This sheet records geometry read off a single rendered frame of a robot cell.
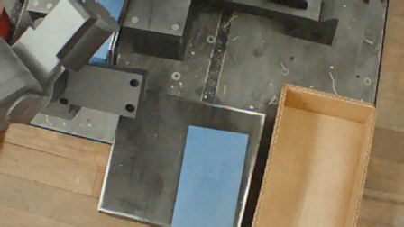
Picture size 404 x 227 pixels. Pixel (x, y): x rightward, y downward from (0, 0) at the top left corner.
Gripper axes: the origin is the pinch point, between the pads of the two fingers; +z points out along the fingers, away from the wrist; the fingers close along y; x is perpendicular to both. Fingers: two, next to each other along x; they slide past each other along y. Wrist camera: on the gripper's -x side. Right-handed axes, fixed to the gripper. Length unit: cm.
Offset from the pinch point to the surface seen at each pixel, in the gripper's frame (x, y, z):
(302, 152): -28.3, -7.1, 7.0
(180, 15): -10.9, 6.3, 5.7
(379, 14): -35.8, 11.1, 17.9
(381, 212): -40.2, -12.0, 4.6
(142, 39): -6.9, 2.4, 7.2
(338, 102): -31.2, 0.4, 4.7
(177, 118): -12.8, -5.9, 6.1
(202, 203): -17.9, -13.9, 1.1
